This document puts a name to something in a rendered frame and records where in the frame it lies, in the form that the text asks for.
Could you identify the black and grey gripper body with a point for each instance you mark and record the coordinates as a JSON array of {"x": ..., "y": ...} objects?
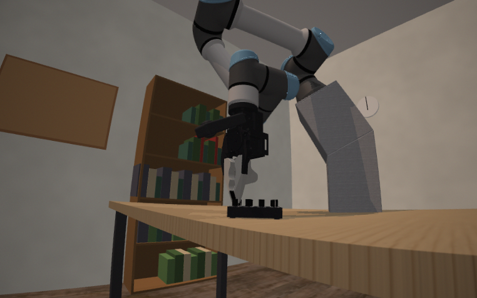
[{"x": 252, "y": 130}]

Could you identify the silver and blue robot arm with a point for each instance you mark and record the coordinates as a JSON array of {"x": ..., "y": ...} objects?
[{"x": 249, "y": 80}]

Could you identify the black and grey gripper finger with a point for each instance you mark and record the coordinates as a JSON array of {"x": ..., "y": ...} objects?
[
  {"x": 244, "y": 173},
  {"x": 229, "y": 172}
]

